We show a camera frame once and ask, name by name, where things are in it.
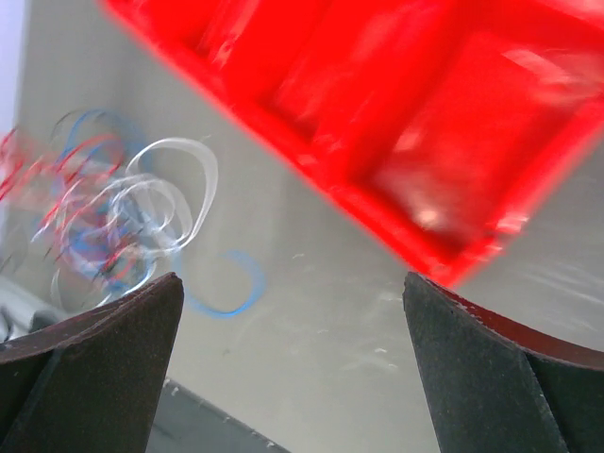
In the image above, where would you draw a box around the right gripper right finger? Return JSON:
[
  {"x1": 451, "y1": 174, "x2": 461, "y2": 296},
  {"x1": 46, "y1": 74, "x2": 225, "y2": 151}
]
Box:
[{"x1": 403, "y1": 273, "x2": 603, "y2": 452}]

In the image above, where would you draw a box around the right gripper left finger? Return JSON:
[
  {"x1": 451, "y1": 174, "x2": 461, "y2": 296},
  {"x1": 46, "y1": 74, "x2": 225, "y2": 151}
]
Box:
[{"x1": 1, "y1": 273, "x2": 183, "y2": 452}]

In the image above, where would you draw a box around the red compartment bin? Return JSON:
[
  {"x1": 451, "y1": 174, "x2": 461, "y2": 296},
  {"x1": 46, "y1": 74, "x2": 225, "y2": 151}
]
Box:
[{"x1": 106, "y1": 1, "x2": 603, "y2": 286}]

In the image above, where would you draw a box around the blue wire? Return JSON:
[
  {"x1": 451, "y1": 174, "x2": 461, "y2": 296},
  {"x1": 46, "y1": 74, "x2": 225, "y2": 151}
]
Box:
[{"x1": 46, "y1": 108, "x2": 268, "y2": 318}]

